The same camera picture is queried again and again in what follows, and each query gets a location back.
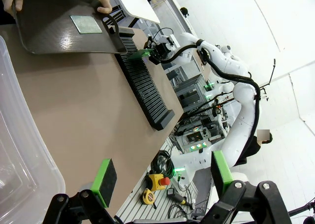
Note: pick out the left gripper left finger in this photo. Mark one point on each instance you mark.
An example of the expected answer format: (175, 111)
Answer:
(103, 182)

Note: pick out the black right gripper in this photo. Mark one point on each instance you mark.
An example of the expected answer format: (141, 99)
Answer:
(163, 52)

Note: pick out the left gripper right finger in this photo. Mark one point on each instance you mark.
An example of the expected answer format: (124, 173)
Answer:
(221, 174)

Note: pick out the green printed circuit board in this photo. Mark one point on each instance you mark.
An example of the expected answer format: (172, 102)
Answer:
(86, 24)
(140, 54)

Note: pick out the black serving tray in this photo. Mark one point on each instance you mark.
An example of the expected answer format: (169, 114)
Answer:
(49, 32)

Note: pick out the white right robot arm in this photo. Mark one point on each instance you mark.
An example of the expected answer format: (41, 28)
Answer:
(243, 105)

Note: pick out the person's left hand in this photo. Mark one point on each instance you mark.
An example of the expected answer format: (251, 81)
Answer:
(105, 6)

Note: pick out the black slotted PCB rack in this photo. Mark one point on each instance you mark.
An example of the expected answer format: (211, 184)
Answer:
(145, 86)

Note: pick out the seated person in black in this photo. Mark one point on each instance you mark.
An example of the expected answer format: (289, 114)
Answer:
(253, 147)

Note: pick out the yellow tape measure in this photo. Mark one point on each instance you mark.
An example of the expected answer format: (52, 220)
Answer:
(148, 197)

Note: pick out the black yellow power screwdriver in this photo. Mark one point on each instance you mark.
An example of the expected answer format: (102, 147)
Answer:
(178, 198)

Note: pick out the white table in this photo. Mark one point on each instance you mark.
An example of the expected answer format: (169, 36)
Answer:
(137, 5)

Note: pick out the yellow emergency stop button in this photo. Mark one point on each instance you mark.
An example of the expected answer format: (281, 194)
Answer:
(156, 181)

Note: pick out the grey equipment cabinet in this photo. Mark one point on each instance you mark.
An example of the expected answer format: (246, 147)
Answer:
(194, 93)

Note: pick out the clear plastic storage box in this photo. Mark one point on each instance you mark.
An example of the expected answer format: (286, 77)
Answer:
(19, 135)

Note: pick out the black thin pole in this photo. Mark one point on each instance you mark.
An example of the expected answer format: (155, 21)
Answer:
(272, 71)

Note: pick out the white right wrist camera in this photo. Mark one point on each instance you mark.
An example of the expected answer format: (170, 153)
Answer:
(171, 40)

